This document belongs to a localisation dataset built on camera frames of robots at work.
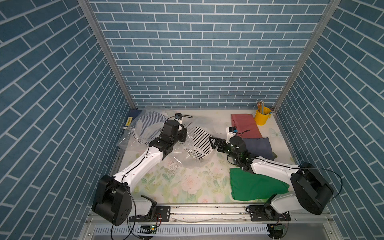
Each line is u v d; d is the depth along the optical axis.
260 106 1.04
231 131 0.76
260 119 1.09
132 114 1.16
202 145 0.83
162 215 0.74
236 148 0.64
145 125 1.08
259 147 0.93
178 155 0.94
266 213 0.67
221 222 0.72
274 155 0.93
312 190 0.43
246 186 0.80
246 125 1.12
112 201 0.40
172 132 0.62
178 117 0.72
